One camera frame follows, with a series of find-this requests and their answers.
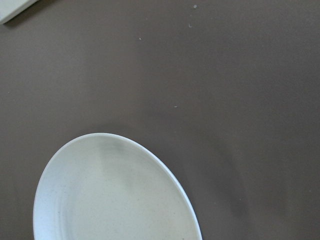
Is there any cream rabbit tray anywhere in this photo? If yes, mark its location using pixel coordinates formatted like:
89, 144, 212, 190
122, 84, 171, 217
0, 0, 38, 25

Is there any white round plate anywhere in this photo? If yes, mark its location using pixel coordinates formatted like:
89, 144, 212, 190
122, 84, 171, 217
32, 133, 202, 240

